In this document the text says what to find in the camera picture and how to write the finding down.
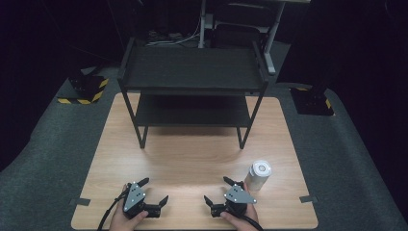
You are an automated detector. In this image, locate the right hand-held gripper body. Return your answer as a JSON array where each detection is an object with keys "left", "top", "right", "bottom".
[{"left": 210, "top": 181, "right": 258, "bottom": 218}]

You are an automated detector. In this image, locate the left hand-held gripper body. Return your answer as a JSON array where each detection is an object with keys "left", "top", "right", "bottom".
[{"left": 122, "top": 181, "right": 162, "bottom": 220}]

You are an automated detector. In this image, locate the white cylindrical bottle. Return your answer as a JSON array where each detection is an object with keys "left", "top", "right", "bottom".
[{"left": 244, "top": 160, "right": 273, "bottom": 193}]

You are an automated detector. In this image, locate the person's left hand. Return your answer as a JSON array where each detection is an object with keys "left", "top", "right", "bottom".
[{"left": 108, "top": 184, "right": 150, "bottom": 231}]

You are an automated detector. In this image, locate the person's right hand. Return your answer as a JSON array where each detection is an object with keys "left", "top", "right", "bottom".
[{"left": 219, "top": 182, "right": 260, "bottom": 231}]

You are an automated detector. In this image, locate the grey tape strip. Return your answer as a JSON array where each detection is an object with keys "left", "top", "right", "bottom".
[
  {"left": 68, "top": 197, "right": 92, "bottom": 207},
  {"left": 299, "top": 194, "right": 319, "bottom": 204}
]

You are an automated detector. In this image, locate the black stand base hazard tape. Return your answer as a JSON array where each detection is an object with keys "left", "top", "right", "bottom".
[
  {"left": 57, "top": 70, "right": 110, "bottom": 106},
  {"left": 290, "top": 86, "right": 335, "bottom": 116}
]

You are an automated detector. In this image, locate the black two-tier shelf rack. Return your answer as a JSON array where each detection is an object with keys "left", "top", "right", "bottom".
[{"left": 116, "top": 36, "right": 270, "bottom": 150}]

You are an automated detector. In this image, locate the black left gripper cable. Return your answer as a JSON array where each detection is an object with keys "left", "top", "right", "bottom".
[{"left": 96, "top": 189, "right": 131, "bottom": 231}]

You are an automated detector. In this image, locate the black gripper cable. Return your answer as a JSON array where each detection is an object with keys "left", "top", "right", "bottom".
[
  {"left": 96, "top": 189, "right": 131, "bottom": 231},
  {"left": 237, "top": 214, "right": 265, "bottom": 231}
]

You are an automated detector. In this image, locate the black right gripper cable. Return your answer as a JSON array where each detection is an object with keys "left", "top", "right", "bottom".
[{"left": 237, "top": 214, "right": 265, "bottom": 231}]

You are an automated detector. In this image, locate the white metal desk frame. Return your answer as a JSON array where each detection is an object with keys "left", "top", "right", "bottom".
[{"left": 197, "top": 0, "right": 312, "bottom": 77}]

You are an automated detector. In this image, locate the white cable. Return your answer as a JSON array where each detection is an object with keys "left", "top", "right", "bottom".
[{"left": 144, "top": 17, "right": 202, "bottom": 48}]

